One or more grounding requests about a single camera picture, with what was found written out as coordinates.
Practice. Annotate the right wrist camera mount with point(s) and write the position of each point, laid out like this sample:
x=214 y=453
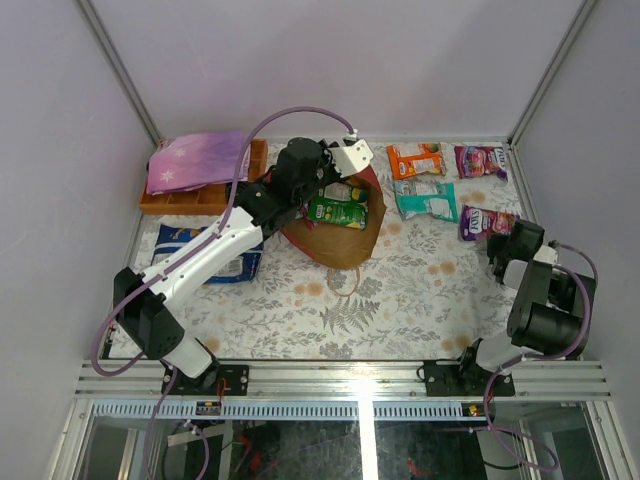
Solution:
x=548 y=253

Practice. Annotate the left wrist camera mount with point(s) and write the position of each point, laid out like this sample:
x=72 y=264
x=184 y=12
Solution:
x=352 y=156

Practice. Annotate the red paper bag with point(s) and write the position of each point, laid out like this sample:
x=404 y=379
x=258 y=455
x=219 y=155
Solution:
x=341 y=234

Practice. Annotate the white Fox's candy bag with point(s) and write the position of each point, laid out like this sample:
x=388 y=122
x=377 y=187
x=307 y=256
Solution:
x=479 y=161

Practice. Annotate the blue Doritos chip bag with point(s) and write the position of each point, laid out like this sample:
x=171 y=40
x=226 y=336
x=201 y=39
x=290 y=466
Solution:
x=235 y=266

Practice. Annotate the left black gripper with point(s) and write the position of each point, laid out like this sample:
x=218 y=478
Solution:
x=325 y=163

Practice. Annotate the aluminium front rail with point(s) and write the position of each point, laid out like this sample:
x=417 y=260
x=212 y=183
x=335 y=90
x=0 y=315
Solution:
x=342 y=380

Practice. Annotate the floral table mat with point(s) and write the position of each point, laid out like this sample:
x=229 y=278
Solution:
x=424 y=293

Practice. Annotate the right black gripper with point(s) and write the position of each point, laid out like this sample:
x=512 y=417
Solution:
x=493 y=242

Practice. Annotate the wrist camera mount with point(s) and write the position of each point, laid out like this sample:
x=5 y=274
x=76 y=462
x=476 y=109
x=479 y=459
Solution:
x=548 y=253
x=352 y=156

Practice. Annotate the blue white cable duct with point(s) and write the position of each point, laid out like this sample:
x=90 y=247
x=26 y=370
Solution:
x=285 y=410

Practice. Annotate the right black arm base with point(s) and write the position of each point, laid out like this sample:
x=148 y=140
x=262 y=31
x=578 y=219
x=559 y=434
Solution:
x=462 y=377

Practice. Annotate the orange wooden tray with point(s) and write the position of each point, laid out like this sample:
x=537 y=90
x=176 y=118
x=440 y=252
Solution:
x=208 y=200

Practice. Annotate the green snack packet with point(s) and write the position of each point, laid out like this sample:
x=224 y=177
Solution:
x=340 y=204

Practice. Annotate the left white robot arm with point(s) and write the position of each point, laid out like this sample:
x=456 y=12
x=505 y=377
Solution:
x=256 y=211

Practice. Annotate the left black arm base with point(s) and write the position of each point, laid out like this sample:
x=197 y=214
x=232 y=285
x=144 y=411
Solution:
x=219 y=380

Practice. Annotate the orange Fox's candy bag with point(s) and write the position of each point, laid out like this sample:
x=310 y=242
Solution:
x=416 y=159

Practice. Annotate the purple plastic package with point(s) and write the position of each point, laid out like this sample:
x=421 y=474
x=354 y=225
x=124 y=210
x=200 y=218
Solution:
x=192 y=161

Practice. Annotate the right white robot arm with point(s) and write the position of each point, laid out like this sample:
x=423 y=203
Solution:
x=551 y=315

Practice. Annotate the teal candy bag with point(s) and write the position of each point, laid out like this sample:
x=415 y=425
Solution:
x=433 y=198

